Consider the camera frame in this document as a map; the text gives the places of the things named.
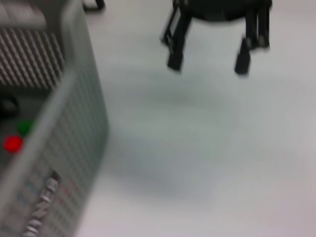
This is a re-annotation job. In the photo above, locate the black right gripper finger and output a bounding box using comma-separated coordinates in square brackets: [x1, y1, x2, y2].
[159, 6, 193, 73]
[234, 4, 271, 75]

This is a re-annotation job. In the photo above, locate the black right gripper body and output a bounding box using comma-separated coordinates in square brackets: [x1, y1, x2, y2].
[172, 0, 274, 22]

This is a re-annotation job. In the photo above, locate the green two-stud toy brick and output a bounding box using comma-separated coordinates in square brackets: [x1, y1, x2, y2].
[17, 119, 35, 136]

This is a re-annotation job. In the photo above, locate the glass teacup with black base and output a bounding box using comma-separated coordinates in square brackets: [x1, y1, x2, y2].
[0, 97, 20, 118]

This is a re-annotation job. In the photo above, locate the small red toy brick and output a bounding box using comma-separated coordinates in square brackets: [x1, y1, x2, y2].
[2, 134, 25, 154]

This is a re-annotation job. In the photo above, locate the grey perforated plastic storage bin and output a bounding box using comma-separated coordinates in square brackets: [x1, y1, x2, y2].
[0, 0, 111, 237]

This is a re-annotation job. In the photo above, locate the glass pitcher with black handle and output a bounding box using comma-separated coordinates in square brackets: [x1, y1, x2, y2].
[82, 0, 106, 12]

